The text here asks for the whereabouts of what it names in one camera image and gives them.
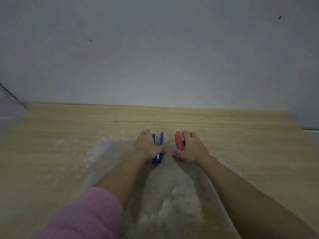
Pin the person's right hand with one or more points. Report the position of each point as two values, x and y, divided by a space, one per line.
193 150

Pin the person's left hand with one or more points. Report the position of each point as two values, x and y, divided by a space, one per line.
145 146

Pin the person's right thumb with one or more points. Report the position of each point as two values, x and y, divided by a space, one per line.
179 152

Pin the person's left thumb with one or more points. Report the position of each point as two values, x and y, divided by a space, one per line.
159 149

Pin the blue stapler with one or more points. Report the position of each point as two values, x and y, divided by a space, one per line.
159 146

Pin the red stapler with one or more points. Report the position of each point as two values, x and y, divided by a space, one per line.
178 143

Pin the person's right forearm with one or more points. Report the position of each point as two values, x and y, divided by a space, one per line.
249 199

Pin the person's left forearm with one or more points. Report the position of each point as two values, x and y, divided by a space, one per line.
122 177

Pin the pink sleeve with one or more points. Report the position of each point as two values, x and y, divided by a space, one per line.
84 216

